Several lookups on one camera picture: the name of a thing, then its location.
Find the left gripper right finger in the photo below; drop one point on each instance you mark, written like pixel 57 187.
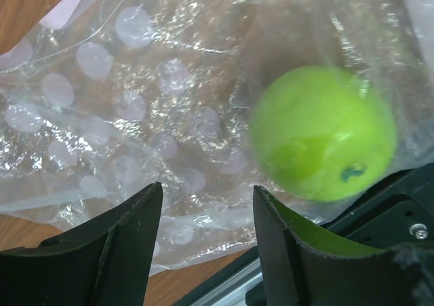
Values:
pixel 305 264

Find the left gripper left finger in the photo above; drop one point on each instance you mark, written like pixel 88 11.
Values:
pixel 105 261

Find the green fake apple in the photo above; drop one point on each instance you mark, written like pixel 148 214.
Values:
pixel 322 133

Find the clear zip top bag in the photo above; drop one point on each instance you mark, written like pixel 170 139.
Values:
pixel 120 94

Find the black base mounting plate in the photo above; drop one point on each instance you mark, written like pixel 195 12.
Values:
pixel 397 210

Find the aluminium frame rail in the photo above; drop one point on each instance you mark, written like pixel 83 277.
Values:
pixel 232 291

